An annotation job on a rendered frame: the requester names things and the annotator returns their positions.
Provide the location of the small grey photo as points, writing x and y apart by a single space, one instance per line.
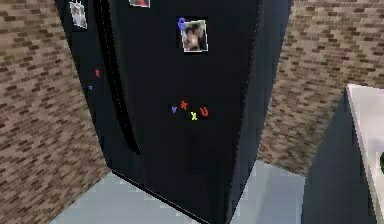
78 14

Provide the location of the dark green object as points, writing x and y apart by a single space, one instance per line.
382 162

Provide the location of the orange letter magnet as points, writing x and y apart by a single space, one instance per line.
183 105

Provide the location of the blue letter magnet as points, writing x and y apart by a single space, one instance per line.
173 109

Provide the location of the yellow letter magnet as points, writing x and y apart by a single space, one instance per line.
194 116

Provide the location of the red photo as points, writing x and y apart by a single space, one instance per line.
140 2

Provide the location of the photo with white border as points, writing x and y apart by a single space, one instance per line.
194 36

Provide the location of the black fridge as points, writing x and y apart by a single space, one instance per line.
160 143

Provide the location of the red letter magnet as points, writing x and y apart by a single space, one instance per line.
204 111

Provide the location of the blue round magnet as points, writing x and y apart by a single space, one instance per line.
181 23

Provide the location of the dark cabinet with white worktop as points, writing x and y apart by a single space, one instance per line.
336 173

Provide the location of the small red magnet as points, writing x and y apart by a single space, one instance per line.
97 73

